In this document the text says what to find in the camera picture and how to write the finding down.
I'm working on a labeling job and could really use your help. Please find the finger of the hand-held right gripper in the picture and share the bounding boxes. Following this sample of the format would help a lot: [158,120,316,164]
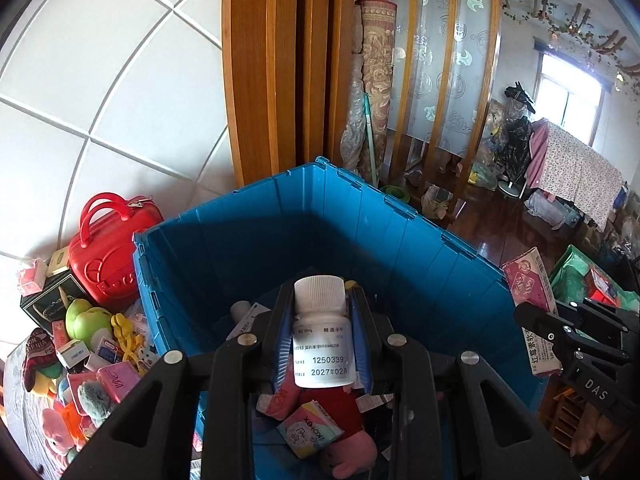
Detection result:
[513,301,576,348]

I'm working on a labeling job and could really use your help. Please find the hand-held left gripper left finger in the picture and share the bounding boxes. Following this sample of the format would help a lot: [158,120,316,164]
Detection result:
[60,281,297,480]

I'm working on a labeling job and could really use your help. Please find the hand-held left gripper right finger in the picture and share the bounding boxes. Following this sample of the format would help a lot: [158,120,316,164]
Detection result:
[347,282,583,480]

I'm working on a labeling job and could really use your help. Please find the pink printed box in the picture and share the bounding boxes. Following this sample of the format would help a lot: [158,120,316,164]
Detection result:
[501,246,563,377]

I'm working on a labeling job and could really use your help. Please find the white medicine bottle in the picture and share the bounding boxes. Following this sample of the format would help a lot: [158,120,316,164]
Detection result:
[291,275,357,389]

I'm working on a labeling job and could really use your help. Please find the blue plastic storage crate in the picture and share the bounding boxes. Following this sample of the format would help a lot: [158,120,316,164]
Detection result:
[132,156,548,480]

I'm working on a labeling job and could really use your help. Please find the person's right hand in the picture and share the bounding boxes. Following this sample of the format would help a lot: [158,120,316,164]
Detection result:
[570,402,621,461]

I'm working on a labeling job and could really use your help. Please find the pink white packet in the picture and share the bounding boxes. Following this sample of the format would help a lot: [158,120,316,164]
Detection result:
[257,375,301,418]

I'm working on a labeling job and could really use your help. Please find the green plastic bag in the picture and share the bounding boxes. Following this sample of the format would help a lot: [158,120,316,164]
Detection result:
[547,245,640,311]

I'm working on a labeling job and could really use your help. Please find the pastel sanitary pad packet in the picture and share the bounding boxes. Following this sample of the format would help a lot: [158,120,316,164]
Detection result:
[276,400,345,460]

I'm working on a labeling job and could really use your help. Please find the pink plush toy red shirt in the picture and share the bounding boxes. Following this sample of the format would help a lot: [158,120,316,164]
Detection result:
[280,385,378,478]

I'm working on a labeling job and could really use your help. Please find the floral cloth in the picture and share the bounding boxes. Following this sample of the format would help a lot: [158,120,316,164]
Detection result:
[537,119,626,233]

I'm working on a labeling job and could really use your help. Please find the yellow rubber toy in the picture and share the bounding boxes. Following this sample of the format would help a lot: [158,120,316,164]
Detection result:
[110,312,147,366]

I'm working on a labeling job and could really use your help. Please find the pink hanging cloth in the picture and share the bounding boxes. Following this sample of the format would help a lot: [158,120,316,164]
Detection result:
[524,120,549,192]

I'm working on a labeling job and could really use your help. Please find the pink floral tissue pack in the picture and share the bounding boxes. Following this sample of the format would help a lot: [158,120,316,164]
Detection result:
[97,362,142,403]

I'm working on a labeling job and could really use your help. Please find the black plastic bags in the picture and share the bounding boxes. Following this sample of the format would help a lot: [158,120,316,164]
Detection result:
[492,82,537,181]

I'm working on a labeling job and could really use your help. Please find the red small suitcase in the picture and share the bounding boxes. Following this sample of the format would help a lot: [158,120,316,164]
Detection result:
[68,191,165,311]

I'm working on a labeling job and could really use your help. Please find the grey plush toy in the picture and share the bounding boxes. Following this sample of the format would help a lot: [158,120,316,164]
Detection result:
[77,380,113,421]

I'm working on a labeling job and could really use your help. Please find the green plush toy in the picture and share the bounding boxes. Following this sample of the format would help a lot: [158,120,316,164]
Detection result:
[65,298,113,353]

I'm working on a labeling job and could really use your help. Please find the white blue medicine box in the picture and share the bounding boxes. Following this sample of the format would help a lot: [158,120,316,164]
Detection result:
[56,339,92,370]

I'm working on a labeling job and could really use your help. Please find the clear bubble wrap roll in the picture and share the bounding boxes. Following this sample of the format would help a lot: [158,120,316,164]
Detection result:
[340,55,371,171]

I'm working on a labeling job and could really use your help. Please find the orange plush toy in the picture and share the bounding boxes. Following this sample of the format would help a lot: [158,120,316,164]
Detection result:
[60,400,83,441]

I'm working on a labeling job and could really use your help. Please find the bright window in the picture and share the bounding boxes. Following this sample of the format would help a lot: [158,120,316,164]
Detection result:
[535,40,613,148]

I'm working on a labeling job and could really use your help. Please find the yellow plush toy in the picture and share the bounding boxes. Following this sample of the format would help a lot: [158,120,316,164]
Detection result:
[30,360,63,396]

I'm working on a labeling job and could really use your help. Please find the black gift box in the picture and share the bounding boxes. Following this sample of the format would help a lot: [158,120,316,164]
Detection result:
[20,272,86,333]

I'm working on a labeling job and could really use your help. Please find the yellow small box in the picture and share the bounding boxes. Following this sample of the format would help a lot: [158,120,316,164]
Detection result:
[45,249,71,277]

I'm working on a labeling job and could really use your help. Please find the dark red knit hat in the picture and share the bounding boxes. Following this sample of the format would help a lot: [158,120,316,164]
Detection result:
[22,327,62,393]

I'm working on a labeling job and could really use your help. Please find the frosted glass partition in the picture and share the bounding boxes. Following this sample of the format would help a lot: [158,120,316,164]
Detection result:
[375,0,503,161]

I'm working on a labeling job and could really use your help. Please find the rolled patterned carpet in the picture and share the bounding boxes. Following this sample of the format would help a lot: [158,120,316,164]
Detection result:
[352,0,398,181]

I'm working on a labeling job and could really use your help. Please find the teal mop handle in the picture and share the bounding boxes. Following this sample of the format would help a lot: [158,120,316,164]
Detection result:
[362,94,381,188]

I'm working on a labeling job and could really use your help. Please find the artificial vine wall decoration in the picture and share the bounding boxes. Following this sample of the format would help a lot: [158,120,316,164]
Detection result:
[500,0,640,76]

